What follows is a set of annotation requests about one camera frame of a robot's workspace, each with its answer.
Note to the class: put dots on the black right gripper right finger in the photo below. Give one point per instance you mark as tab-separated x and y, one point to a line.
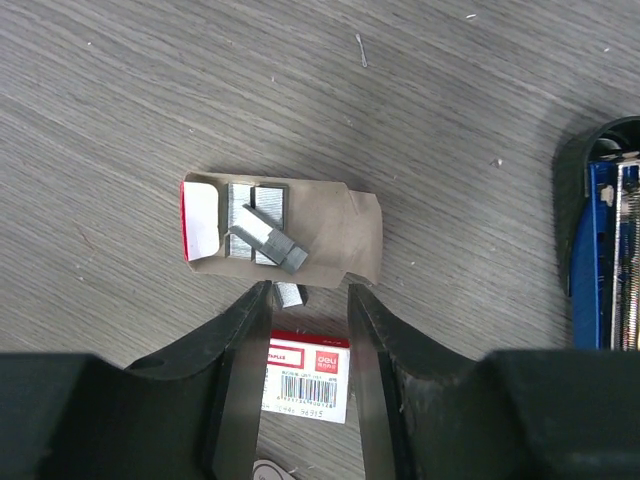
428	412

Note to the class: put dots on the silver staple strip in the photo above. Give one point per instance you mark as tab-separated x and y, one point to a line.
240	241
269	201

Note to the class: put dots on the small loose staple piece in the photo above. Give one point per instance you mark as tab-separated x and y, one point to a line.
288	295

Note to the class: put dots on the red staple box sleeve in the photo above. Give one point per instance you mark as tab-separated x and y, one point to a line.
307	376

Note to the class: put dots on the loose angled staple strips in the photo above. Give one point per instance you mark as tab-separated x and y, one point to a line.
274	244

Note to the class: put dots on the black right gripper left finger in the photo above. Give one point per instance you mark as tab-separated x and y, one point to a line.
190	410

